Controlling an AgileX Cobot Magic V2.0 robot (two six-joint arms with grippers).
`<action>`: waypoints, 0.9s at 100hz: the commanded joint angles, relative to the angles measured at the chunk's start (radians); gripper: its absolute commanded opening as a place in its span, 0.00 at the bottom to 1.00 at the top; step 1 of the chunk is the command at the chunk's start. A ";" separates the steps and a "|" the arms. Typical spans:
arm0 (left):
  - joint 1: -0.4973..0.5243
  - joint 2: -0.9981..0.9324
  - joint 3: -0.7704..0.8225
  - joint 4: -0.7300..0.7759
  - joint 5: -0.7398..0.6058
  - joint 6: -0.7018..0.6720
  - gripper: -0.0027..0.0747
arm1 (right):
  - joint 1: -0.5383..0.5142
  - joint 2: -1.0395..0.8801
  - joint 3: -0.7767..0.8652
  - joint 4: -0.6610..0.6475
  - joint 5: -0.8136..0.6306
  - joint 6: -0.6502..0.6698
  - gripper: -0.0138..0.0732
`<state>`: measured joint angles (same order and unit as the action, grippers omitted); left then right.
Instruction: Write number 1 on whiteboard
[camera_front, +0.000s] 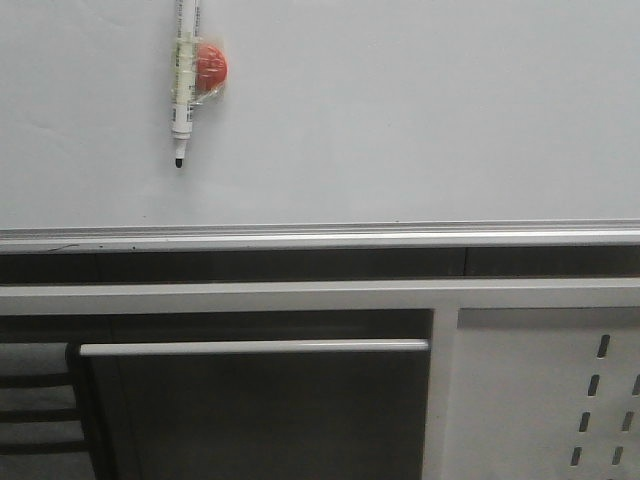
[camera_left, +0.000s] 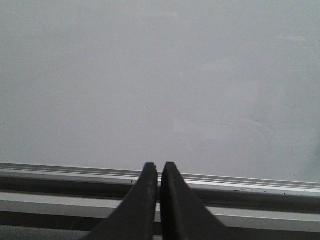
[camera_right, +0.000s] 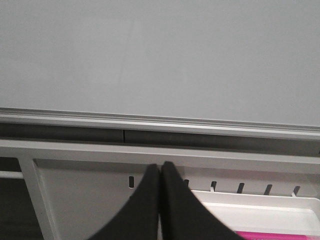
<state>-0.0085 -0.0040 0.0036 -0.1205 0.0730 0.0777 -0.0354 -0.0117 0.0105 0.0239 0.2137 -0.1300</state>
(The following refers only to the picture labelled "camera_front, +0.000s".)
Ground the red round magnet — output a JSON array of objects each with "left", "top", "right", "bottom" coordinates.
[{"left": 196, "top": 43, "right": 228, "bottom": 94}]

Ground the white whiteboard marker pen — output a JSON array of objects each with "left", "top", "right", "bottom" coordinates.
[{"left": 171, "top": 0, "right": 201, "bottom": 169}]

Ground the white whiteboard with aluminium tray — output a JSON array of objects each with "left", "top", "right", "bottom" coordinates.
[{"left": 1, "top": 1, "right": 639, "bottom": 253}]

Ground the white perforated metal panel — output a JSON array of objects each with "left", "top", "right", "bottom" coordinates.
[{"left": 443, "top": 308, "right": 639, "bottom": 479}]

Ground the black slatted chair back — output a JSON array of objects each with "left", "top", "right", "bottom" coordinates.
[{"left": 1, "top": 342, "right": 110, "bottom": 479}]

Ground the white metal frame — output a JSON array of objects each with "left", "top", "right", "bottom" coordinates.
[{"left": 1, "top": 278, "right": 639, "bottom": 479}]

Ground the grey panel with white rail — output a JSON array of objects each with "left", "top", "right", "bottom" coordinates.
[{"left": 79, "top": 339, "right": 430, "bottom": 479}]

